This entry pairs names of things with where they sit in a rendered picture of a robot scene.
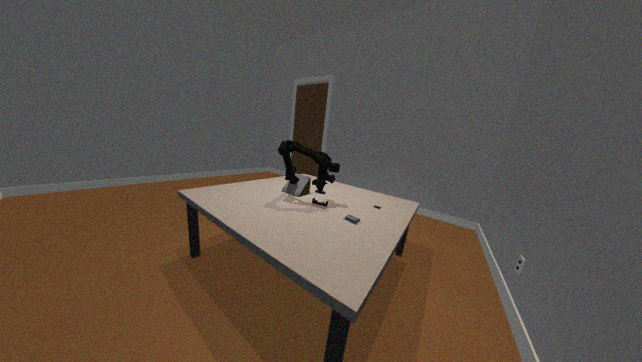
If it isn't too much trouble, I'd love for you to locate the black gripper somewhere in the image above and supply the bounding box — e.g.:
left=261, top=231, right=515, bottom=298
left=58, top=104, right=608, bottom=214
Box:
left=312, top=170, right=328, bottom=194

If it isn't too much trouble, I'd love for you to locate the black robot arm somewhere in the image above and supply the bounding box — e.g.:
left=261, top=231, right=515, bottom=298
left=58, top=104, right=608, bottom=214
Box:
left=278, top=140, right=339, bottom=185

